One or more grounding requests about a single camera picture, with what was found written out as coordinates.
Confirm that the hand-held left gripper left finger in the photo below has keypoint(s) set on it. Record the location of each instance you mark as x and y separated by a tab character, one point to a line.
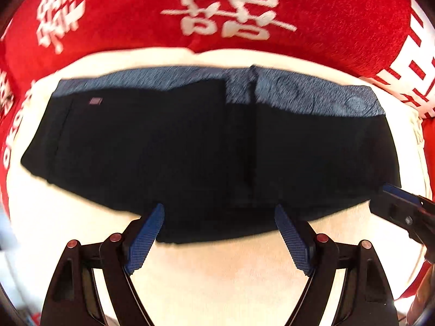
146	237

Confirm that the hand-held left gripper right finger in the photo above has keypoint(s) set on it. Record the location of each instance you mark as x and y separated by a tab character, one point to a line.
292	241

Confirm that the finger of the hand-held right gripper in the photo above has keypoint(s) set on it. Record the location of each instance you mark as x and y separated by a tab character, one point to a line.
394	212
402	193

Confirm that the black pants with blue stripes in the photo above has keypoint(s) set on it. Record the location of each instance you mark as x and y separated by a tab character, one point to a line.
170	159

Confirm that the cream blanket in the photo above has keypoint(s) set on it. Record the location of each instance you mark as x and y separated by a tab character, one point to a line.
221	278

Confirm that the red printed blanket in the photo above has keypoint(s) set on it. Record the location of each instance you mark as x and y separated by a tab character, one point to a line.
323	17

